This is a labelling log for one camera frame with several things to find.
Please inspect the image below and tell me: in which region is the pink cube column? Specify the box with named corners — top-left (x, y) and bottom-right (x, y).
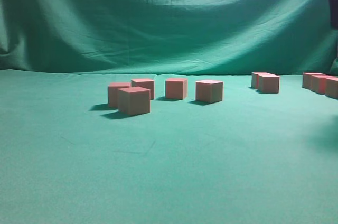
top-left (195, 80), bottom-right (223, 104)
top-left (302, 72), bottom-right (324, 89)
top-left (107, 82), bottom-right (131, 108)
top-left (258, 74), bottom-right (280, 94)
top-left (131, 78), bottom-right (155, 100)
top-left (118, 87), bottom-right (151, 116)
top-left (310, 74), bottom-right (336, 94)
top-left (325, 78), bottom-right (338, 99)
top-left (251, 72), bottom-right (271, 90)
top-left (165, 78), bottom-right (187, 100)

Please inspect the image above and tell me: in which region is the green cloth backdrop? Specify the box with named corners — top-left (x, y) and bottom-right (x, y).
top-left (1, 0), bottom-right (337, 75)

